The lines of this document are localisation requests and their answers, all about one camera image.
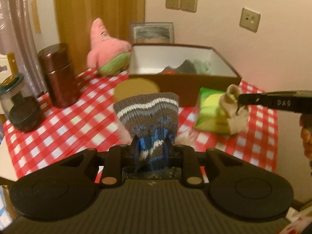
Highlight beige sock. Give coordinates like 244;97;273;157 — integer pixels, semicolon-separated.
219;85;249;135

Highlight striped knit sock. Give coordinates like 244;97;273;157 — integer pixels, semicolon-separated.
113;92;179;179

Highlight cotton swab bag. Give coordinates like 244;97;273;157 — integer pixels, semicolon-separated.
175;129;199;148

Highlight grey towel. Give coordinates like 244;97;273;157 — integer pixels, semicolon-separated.
164;60;196;74

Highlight person's right hand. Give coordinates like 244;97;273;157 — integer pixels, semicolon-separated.
299;114;311;160

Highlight green tissue pack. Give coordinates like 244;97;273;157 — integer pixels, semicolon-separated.
194;87;230;135

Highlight red white checkered tablecloth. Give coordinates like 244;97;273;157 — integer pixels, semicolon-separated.
1;70;278;181

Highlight brown cardboard box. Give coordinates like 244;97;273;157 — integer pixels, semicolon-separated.
129;43;242;107

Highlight cashew jar gold lid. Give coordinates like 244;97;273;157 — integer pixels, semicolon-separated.
113;78;160;103

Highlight brown metal canister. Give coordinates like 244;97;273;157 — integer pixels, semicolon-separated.
38;43;80;108

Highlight pink starfish plush toy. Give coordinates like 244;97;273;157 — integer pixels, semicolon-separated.
87;18;132;76

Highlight glass jar dark lid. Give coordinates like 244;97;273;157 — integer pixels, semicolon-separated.
1;73;43;133

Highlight framed picture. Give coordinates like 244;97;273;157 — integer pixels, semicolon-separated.
129;22;175;44

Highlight white wooden chair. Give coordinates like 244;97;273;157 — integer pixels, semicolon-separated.
0;52;19;78

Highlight wooden door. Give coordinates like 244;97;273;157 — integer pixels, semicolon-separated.
54;0;145;75

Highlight single wall socket plate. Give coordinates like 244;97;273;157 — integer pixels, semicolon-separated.
239;7;261;33

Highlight double wall socket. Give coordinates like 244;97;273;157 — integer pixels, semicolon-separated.
166;0;198;13

